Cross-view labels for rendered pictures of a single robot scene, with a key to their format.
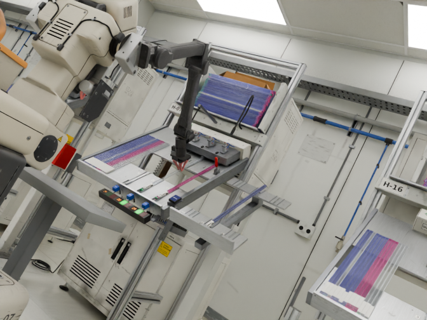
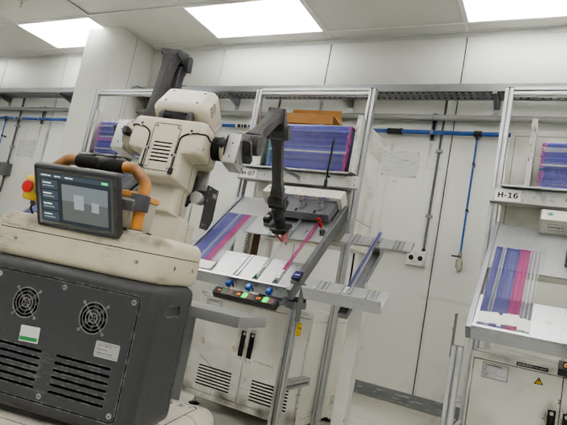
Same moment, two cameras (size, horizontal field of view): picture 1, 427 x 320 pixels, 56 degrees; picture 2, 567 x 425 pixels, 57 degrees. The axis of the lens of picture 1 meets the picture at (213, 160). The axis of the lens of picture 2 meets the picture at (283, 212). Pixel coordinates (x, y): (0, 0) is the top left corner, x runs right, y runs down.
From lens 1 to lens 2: 56 cm
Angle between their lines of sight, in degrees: 4
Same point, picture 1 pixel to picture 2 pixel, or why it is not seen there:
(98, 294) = (237, 397)
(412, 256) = (548, 260)
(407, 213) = (528, 216)
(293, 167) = (380, 193)
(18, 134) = (186, 271)
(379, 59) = (439, 43)
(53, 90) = (172, 213)
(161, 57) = (258, 145)
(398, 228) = (526, 235)
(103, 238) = (220, 337)
